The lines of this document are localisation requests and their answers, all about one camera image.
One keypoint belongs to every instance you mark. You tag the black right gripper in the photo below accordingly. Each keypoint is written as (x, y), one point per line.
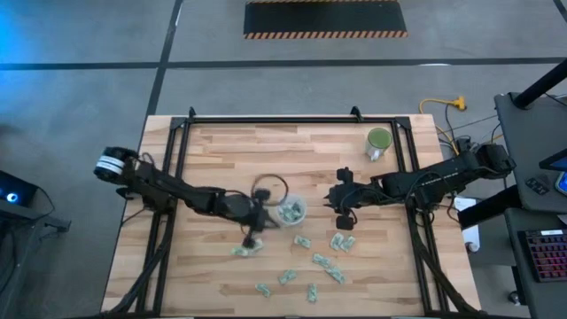
(359, 195)

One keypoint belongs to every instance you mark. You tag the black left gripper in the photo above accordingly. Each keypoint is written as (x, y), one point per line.
(246, 210)

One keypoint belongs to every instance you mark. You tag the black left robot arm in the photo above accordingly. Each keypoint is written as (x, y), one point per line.
(168, 190)

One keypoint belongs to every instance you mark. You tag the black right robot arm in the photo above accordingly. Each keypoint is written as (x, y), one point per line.
(443, 170)

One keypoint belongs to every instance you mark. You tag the green white mug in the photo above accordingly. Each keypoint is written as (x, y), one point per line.
(378, 139)

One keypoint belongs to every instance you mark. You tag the black power adapter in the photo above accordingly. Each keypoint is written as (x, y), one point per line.
(463, 144)

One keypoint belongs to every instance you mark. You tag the white box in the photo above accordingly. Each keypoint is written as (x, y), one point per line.
(471, 235)

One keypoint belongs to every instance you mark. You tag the black desk support bar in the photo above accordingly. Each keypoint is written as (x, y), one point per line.
(487, 208)

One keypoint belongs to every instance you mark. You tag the dark grey keyboard desk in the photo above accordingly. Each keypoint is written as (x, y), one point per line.
(514, 221)

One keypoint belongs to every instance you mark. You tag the black hazard-striped floor mat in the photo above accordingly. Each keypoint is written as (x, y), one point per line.
(325, 17)

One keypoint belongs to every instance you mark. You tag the small black controller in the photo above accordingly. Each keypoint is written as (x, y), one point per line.
(537, 186)

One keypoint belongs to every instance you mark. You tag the black caster wheel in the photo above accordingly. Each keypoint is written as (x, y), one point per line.
(514, 297)

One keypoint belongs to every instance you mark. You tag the backlit black keyboard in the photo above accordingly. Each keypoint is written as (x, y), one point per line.
(547, 257)

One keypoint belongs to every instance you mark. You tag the black metal stand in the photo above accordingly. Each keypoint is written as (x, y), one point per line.
(44, 218)

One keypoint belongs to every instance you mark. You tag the blue lit screen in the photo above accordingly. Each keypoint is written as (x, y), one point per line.
(559, 166)

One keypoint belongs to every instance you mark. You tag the black round pole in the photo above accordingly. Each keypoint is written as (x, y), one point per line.
(542, 84)

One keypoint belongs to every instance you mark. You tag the black computer with blue light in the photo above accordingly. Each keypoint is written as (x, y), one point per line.
(17, 190)

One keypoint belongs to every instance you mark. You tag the black aluminium table frame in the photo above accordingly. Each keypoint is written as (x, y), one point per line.
(288, 120)

